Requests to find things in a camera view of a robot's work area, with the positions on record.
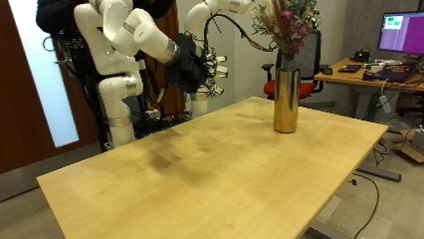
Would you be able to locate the tall gold cylinder vase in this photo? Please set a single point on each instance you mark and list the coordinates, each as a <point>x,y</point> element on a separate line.
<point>287,99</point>

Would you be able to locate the white box with red button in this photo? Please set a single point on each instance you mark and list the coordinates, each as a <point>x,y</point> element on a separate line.
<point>152,113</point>

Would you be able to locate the black mesh red seat chair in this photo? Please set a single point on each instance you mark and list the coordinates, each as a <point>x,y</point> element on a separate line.
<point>311,56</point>

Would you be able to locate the black computer mouse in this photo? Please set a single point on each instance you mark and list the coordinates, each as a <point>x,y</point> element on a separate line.
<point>327,70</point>

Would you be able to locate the black rounded cover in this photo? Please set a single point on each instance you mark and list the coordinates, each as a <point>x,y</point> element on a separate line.
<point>53,15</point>

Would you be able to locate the wooden office desk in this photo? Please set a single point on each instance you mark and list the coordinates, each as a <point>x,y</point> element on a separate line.
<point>349,79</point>

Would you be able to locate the flat black desk device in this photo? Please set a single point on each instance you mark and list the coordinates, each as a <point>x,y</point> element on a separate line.
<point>350,68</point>

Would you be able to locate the black desk phone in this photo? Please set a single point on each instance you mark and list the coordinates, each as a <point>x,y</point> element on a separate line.
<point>361,55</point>

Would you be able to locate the brown door with glass panel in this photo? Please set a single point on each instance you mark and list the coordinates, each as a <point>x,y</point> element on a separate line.
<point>18,99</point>

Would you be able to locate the white hanging power adapter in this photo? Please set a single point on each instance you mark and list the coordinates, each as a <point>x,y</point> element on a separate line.
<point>384,103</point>

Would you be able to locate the computer monitor with purple screen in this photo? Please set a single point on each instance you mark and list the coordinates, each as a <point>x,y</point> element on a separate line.
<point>404,33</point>

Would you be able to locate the grey table foot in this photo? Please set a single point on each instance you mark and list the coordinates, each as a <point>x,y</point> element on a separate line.
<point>379,173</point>

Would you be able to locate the cardboard box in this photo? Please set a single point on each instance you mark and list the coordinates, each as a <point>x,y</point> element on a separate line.
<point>411,149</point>

